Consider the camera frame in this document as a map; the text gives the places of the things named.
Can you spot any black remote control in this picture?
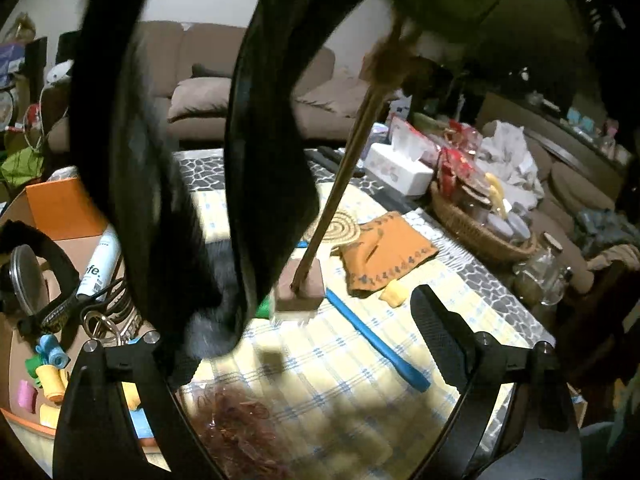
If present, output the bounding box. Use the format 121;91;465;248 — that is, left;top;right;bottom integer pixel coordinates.
304;149;341;171
317;146;366;177

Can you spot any yellow plaid cloth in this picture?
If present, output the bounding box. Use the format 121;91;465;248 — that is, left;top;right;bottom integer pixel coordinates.
170;180;531;480

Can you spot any pile of red packets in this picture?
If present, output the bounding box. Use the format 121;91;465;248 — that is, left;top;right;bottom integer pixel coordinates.
436;121;493;206

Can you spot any large glass jar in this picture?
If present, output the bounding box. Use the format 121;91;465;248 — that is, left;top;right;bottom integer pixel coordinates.
512;234;573;307

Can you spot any dark wooden cabinet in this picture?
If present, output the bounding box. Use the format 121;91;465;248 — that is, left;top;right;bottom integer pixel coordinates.
477;87;640;171

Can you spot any pile of colourful hair rollers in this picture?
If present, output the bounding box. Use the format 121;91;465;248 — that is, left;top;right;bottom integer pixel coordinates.
17;332;151;436

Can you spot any clear bag of hair ties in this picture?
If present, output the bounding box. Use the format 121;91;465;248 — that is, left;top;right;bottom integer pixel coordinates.
187;382;283;480

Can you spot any white plastic bottle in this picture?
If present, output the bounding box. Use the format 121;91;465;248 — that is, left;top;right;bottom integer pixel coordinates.
75;227;123;303

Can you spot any white plastic bag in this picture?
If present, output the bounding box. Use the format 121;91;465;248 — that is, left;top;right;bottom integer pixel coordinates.
480;119;547;203

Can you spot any tan sofa cushion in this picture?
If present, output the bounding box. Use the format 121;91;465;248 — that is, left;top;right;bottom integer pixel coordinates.
294;71;392;122

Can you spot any woven spiral coaster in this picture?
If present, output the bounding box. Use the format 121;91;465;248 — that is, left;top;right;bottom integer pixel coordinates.
304;210;362;252

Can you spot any green bag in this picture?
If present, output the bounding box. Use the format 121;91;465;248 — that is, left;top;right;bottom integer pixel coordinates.
0;149;47;188

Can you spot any round dial clock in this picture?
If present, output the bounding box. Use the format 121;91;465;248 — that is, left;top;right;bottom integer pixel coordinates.
0;87;16;131

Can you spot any round silver mirror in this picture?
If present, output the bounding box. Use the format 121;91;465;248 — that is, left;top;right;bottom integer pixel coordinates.
9;245;47;317

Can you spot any long-handled wooden brush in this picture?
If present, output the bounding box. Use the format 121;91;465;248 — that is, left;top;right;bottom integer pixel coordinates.
275;10;416;323

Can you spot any wicker basket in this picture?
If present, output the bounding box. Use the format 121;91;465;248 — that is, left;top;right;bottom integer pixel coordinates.
429;182;540;265

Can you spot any orange cardboard box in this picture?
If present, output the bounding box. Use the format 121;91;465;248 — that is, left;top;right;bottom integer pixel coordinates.
0;177;168;453

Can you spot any brown armchair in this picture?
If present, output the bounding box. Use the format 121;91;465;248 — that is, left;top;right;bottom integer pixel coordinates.
522;137;631;293

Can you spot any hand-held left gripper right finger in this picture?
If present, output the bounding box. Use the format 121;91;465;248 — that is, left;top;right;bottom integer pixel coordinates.
410;284;583;480

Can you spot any grey-green cloth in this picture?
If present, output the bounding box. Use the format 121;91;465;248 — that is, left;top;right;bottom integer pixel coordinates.
572;207;640;271

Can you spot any white plastic device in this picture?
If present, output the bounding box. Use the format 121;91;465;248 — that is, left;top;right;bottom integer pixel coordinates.
44;59;75;86

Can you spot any grey knit headband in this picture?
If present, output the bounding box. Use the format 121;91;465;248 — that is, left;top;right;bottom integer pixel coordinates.
70;0;381;361

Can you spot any black speaker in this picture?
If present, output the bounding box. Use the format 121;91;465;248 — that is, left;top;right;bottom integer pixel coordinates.
25;37;48;78

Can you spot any white tissue box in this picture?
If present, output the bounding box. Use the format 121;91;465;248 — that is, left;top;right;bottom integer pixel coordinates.
364;142;435;197

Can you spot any brown sofa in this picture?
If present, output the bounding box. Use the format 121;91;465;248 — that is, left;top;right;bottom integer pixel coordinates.
47;20;401;153

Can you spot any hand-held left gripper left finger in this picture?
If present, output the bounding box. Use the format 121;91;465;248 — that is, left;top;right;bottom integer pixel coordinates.
52;332;221;480

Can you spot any gold metal hair clip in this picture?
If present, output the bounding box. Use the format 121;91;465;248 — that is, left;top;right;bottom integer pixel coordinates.
80;280;146;348

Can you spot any black hair clip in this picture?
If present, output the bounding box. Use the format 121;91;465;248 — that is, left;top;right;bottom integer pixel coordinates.
40;287;108;333

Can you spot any large brown pillow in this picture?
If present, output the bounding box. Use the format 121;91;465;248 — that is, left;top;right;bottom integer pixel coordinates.
166;76;238;123

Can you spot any orange felt cloth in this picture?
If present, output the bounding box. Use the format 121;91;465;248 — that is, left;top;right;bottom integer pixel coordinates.
339;211;440;299

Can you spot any yellow hair roller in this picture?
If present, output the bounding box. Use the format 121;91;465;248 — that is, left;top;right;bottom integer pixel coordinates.
379;280;410;309

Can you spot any white tissue sheet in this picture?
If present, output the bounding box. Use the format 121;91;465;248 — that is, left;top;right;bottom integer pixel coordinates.
389;116;437;162

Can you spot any small jar with brown lid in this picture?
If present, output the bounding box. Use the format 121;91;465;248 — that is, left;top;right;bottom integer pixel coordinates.
459;185;496;223

